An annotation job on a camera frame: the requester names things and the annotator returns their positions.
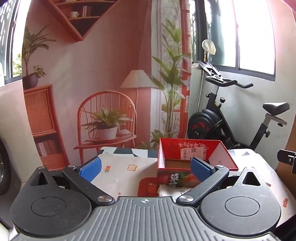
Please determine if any wall poster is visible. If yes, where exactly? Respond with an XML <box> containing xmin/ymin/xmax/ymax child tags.
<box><xmin>22</xmin><ymin>0</ymin><xmax>192</xmax><ymax>165</ymax></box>

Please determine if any printed white tablecloth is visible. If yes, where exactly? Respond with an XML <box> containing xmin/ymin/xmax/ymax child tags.
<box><xmin>50</xmin><ymin>147</ymin><xmax>294</xmax><ymax>233</ymax></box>

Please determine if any black exercise bike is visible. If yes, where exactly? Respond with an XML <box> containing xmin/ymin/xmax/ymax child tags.
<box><xmin>187</xmin><ymin>60</ymin><xmax>290</xmax><ymax>151</ymax></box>

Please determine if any dark round object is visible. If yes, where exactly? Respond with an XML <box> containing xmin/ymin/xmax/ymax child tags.
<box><xmin>0</xmin><ymin>136</ymin><xmax>12</xmax><ymax>196</ymax></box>

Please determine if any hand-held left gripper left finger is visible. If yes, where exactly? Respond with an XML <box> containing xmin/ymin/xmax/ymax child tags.
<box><xmin>30</xmin><ymin>156</ymin><xmax>115</xmax><ymax>206</ymax></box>

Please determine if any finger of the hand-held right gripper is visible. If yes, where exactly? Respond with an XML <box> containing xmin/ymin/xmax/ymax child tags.
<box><xmin>277</xmin><ymin>149</ymin><xmax>296</xmax><ymax>164</ymax></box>

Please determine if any dark framed window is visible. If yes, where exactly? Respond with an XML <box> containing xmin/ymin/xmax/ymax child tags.
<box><xmin>191</xmin><ymin>0</ymin><xmax>281</xmax><ymax>82</ymax></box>
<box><xmin>0</xmin><ymin>0</ymin><xmax>29</xmax><ymax>85</ymax></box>

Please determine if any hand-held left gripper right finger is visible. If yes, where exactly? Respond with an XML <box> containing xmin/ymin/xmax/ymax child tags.
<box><xmin>176</xmin><ymin>157</ymin><xmax>266</xmax><ymax>207</ymax></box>

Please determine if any red strawberry print box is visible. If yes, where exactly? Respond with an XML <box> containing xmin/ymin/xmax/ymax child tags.
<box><xmin>157</xmin><ymin>138</ymin><xmax>238</xmax><ymax>197</ymax></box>

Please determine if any white and green packet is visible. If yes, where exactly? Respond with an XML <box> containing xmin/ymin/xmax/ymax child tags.
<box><xmin>158</xmin><ymin>184</ymin><xmax>197</xmax><ymax>198</ymax></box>

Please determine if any brown wooden board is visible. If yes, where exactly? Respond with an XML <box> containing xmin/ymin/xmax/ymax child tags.
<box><xmin>275</xmin><ymin>111</ymin><xmax>296</xmax><ymax>186</ymax></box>

